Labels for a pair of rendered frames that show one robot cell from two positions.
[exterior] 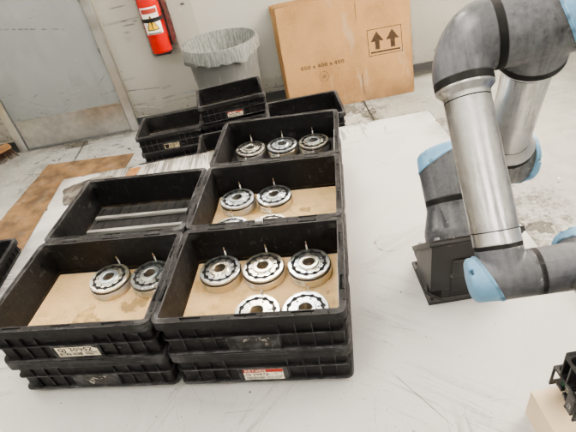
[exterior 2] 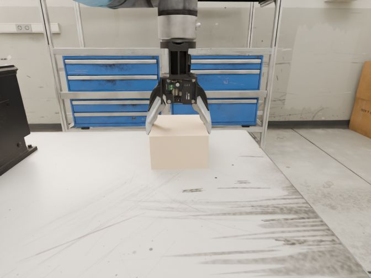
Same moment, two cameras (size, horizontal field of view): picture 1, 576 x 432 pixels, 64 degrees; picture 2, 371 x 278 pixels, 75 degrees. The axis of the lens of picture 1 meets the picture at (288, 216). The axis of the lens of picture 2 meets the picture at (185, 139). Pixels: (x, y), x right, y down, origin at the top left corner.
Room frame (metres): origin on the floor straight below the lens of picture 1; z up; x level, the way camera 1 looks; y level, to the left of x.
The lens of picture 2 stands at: (0.40, 0.08, 0.94)
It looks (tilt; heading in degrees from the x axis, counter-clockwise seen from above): 21 degrees down; 266
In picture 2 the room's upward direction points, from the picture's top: straight up
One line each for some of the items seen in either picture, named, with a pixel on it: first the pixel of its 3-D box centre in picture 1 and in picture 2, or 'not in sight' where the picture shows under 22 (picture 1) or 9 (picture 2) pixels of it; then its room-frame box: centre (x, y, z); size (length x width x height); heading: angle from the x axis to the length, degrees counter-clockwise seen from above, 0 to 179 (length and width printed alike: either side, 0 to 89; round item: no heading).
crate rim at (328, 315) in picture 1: (255, 268); not in sight; (0.77, 0.10, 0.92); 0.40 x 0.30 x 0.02; 79
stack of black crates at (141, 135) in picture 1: (178, 146); not in sight; (2.70, 0.59, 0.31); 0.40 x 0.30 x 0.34; 88
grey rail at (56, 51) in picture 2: not in sight; (164, 51); (0.41, -1.88, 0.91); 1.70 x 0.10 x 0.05; 178
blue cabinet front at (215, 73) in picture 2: not in sight; (215, 92); (0.01, -1.83, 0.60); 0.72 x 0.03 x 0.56; 178
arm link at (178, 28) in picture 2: not in sight; (179, 30); (0.38, -0.43, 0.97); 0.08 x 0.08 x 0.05
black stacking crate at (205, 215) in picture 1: (271, 207); not in sight; (1.06, 0.04, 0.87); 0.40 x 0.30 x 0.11; 79
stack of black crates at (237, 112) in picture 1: (237, 125); not in sight; (2.70, 0.19, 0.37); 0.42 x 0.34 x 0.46; 88
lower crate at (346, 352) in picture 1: (267, 315); not in sight; (0.77, 0.10, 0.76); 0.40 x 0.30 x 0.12; 79
